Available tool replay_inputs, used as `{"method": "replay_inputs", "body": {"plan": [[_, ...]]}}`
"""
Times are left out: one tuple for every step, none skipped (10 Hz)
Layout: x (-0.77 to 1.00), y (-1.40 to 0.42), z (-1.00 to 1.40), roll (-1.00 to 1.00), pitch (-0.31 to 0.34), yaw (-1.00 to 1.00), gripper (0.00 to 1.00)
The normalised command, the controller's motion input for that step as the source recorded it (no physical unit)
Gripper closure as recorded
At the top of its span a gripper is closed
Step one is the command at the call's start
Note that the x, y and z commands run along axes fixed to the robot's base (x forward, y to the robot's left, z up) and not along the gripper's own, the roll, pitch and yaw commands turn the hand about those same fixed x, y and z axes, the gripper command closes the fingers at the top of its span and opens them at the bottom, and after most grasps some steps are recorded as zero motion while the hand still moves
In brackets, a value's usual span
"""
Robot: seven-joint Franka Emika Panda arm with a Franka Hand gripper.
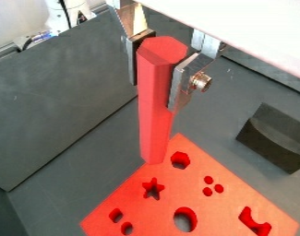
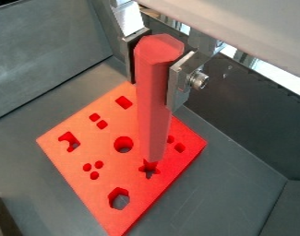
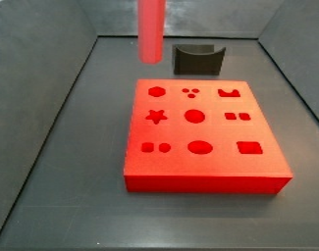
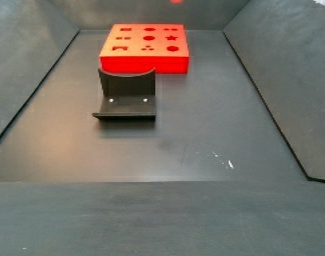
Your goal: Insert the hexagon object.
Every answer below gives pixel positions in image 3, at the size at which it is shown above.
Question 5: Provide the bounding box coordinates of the red hexagonal peg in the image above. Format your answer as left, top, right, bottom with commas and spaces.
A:
138, 0, 165, 64

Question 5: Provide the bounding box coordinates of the red shape-sorting board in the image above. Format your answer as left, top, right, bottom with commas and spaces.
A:
124, 79, 292, 194

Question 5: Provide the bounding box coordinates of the dark grey curved holder block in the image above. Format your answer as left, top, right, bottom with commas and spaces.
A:
172, 44, 225, 75

